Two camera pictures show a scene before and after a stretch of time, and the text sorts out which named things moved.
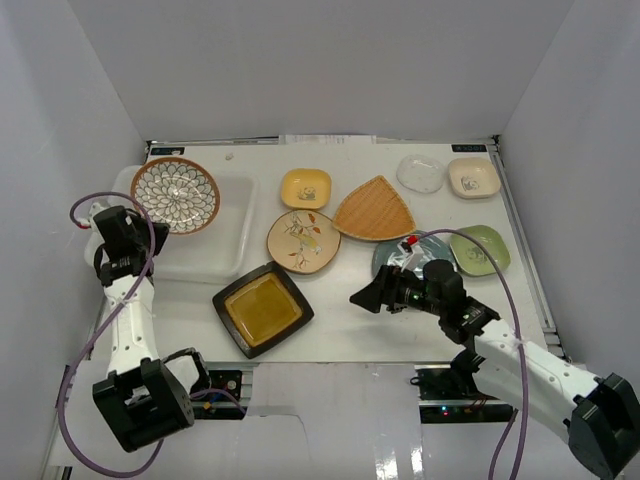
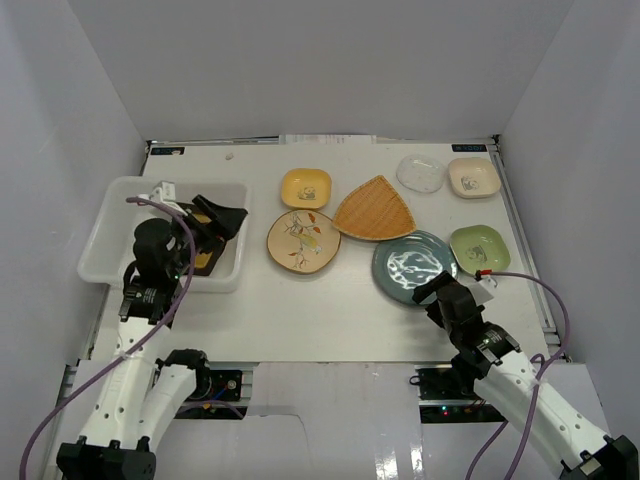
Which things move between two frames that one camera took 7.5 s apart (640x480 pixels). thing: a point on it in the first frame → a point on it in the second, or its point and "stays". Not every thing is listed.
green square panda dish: x=470 y=259 stays
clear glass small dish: x=420 y=173 stays
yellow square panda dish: x=306 y=188 stays
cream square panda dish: x=473 y=177 stays
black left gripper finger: x=160 y=233 → x=228 y=220
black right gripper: x=371 y=297 → x=424 y=292
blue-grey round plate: x=434 y=247 stays
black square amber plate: x=263 y=307 → x=210 y=228
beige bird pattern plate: x=303 y=241 stays
